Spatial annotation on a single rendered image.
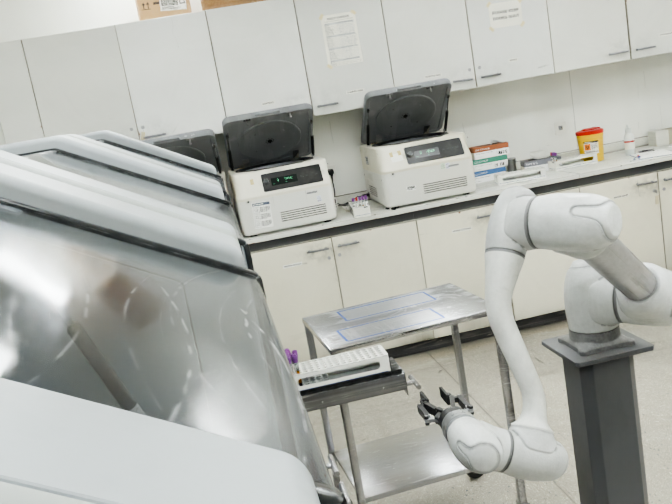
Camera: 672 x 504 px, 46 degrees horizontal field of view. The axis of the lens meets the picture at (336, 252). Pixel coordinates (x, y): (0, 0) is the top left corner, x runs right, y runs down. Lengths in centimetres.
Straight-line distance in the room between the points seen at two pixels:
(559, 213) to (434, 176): 277
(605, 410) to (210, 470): 234
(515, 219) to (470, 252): 280
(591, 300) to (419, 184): 228
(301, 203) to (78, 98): 139
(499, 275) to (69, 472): 173
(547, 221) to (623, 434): 97
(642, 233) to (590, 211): 332
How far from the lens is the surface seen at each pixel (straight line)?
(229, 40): 476
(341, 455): 309
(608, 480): 274
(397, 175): 460
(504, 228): 200
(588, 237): 193
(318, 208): 453
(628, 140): 548
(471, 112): 538
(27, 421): 34
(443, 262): 474
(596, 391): 260
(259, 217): 450
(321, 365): 228
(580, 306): 254
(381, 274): 465
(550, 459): 199
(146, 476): 32
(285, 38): 479
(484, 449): 187
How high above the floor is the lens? 160
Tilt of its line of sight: 11 degrees down
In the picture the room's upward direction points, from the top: 10 degrees counter-clockwise
